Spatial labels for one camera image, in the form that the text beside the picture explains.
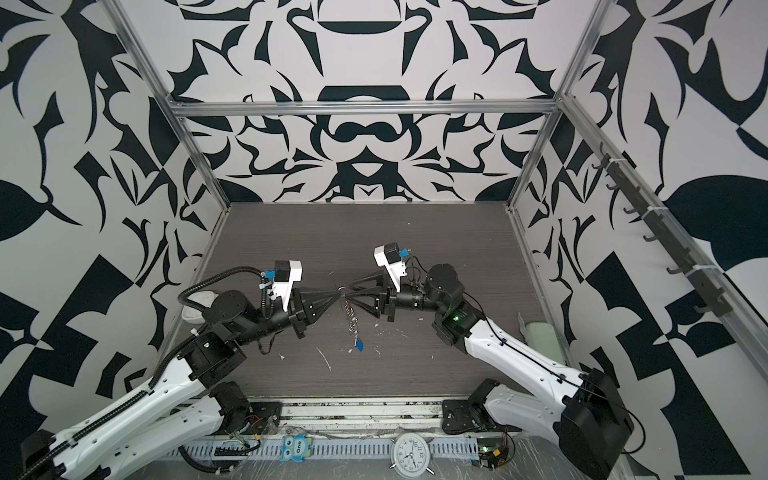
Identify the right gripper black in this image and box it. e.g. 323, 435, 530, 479
353, 272, 453, 326

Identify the keyring with chain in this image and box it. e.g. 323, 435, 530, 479
338, 287, 360, 349

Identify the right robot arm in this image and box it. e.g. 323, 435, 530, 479
342, 264, 635, 479

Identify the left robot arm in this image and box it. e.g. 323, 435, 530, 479
20, 289, 341, 479

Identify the blue owl figurine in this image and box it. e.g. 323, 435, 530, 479
280, 434, 313, 463

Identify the white alarm clock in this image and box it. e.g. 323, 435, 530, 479
390, 433, 435, 479

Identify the pale green case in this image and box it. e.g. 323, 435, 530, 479
519, 322, 566, 364

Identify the small circuit board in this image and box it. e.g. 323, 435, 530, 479
476, 435, 516, 470

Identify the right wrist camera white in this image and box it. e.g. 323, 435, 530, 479
373, 242, 410, 292

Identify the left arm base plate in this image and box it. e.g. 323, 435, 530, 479
239, 400, 283, 436

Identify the black corrugated cable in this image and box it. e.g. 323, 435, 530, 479
177, 266, 265, 313

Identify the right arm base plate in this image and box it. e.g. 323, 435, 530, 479
441, 399, 498, 435

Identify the white slotted cable duct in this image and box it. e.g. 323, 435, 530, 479
186, 437, 480, 462

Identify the black wall hook rail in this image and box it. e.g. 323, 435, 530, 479
594, 146, 733, 317

